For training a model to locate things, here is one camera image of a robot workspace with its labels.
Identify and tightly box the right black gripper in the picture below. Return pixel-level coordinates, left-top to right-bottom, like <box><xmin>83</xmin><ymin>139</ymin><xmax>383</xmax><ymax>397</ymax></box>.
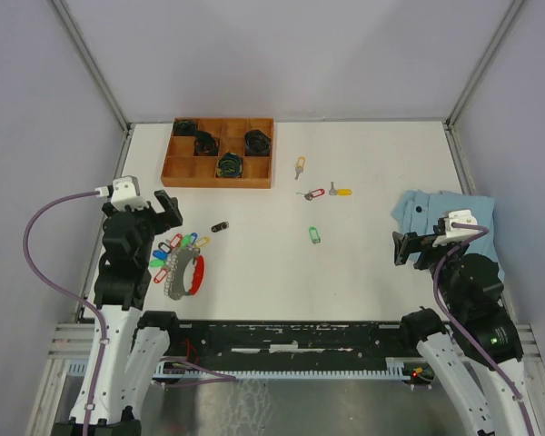
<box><xmin>391</xmin><ymin>223</ymin><xmax>468</xmax><ymax>312</ymax></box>

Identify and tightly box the yellow key tag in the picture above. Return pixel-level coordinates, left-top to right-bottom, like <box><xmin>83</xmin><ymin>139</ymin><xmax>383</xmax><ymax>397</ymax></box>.
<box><xmin>193</xmin><ymin>236</ymin><xmax>210</xmax><ymax>248</ymax></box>

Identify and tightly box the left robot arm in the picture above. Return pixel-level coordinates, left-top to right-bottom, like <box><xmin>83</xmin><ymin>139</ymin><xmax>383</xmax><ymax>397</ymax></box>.
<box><xmin>52</xmin><ymin>190</ymin><xmax>183</xmax><ymax>435</ymax></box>

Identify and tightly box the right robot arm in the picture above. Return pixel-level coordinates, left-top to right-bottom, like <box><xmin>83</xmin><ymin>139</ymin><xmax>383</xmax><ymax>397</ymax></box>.
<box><xmin>392</xmin><ymin>223</ymin><xmax>540</xmax><ymax>435</ymax></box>

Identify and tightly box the light blue cloth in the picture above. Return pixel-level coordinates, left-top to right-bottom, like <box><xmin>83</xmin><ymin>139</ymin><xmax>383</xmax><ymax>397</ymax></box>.
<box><xmin>391</xmin><ymin>190</ymin><xmax>499</xmax><ymax>263</ymax></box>

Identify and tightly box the wooden compartment tray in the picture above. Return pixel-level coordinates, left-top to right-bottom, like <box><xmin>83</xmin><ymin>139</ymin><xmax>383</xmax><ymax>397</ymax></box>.
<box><xmin>161</xmin><ymin>118</ymin><xmax>274</xmax><ymax>189</ymax></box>

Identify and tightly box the yellow tag key right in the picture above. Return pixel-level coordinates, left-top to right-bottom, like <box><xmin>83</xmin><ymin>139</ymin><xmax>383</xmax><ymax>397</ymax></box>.
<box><xmin>329</xmin><ymin>182</ymin><xmax>352</xmax><ymax>196</ymax></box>

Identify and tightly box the yellow tag key upper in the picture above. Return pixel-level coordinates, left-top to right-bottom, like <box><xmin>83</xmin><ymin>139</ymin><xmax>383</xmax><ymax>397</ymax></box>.
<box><xmin>294</xmin><ymin>156</ymin><xmax>306</xmax><ymax>181</ymax></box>

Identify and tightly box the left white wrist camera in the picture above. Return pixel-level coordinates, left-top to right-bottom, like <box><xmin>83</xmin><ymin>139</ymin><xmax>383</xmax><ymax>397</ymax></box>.
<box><xmin>95</xmin><ymin>176</ymin><xmax>148</xmax><ymax>212</ymax></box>

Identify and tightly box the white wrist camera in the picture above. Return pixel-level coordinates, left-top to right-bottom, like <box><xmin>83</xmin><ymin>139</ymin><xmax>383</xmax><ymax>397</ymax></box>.
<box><xmin>433</xmin><ymin>209</ymin><xmax>479</xmax><ymax>247</ymax></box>
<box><xmin>95</xmin><ymin>176</ymin><xmax>148</xmax><ymax>212</ymax></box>

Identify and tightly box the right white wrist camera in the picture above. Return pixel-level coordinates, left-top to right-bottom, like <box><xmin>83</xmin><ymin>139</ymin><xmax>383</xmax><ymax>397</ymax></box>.
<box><xmin>433</xmin><ymin>209</ymin><xmax>479</xmax><ymax>247</ymax></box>

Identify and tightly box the black cable coil top-left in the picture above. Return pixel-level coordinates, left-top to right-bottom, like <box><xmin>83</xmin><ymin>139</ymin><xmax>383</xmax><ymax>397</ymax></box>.
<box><xmin>172</xmin><ymin>118</ymin><xmax>200</xmax><ymax>137</ymax></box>

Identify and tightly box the black yellow cable coil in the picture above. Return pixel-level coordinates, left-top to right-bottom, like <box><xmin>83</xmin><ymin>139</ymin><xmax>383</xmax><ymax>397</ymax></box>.
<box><xmin>215</xmin><ymin>152</ymin><xmax>245</xmax><ymax>180</ymax></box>

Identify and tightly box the black cable coil right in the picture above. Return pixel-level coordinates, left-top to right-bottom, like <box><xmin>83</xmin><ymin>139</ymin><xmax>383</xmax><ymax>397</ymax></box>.
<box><xmin>243</xmin><ymin>128</ymin><xmax>273</xmax><ymax>157</ymax></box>

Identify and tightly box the white cable duct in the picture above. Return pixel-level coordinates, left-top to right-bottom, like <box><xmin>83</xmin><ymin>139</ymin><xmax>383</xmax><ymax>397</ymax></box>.
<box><xmin>66</xmin><ymin>356</ymin><xmax>414</xmax><ymax>381</ymax></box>

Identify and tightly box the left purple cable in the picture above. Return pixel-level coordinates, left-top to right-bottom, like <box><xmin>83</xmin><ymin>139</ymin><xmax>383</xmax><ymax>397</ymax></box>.
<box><xmin>23</xmin><ymin>190</ymin><xmax>114</xmax><ymax>436</ymax></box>

